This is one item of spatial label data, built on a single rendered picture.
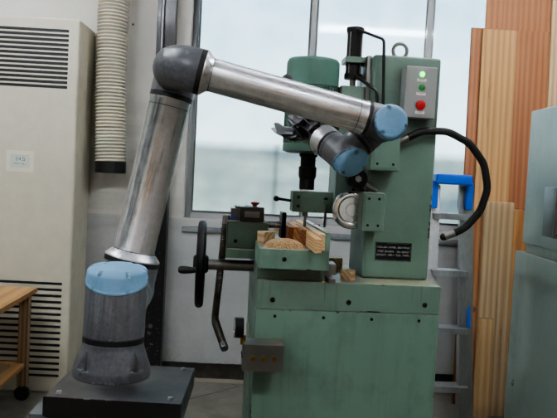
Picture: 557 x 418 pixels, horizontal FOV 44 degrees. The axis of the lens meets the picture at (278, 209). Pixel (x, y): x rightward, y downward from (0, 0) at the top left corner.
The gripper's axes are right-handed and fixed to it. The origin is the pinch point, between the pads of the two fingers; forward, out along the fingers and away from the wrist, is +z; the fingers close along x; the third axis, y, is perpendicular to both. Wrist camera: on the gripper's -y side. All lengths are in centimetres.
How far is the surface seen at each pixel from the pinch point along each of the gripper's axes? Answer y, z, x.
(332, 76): -3.8, 3.6, -19.1
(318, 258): -19.4, -35.2, 24.2
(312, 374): -42, -49, 50
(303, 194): -23.0, -8.2, 13.1
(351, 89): -9.1, -1.2, -20.7
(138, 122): -58, 143, 42
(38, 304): -68, 100, 136
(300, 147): -10.5, -3.6, 4.1
